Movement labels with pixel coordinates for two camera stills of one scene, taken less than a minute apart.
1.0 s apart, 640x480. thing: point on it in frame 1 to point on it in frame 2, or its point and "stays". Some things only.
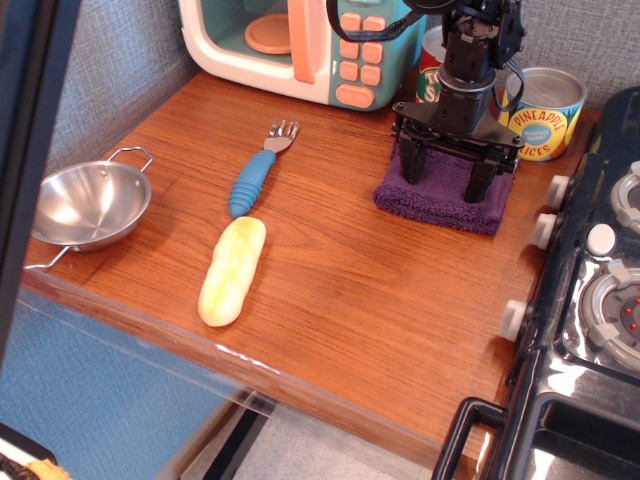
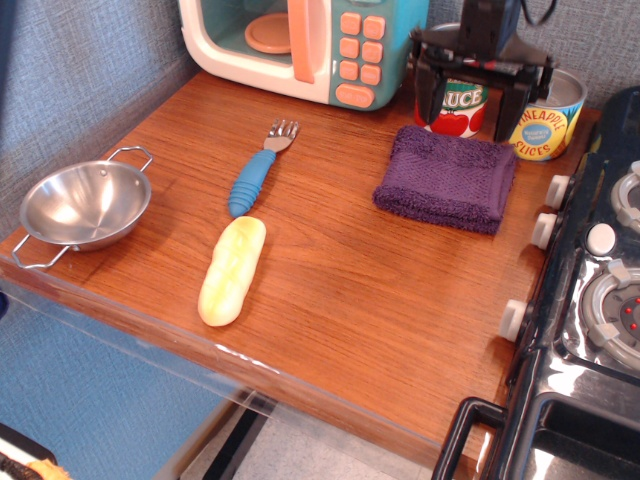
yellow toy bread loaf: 235,259 stays
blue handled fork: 254,176 stays
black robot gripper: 454,126 to 485,39
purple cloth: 439,195 stays
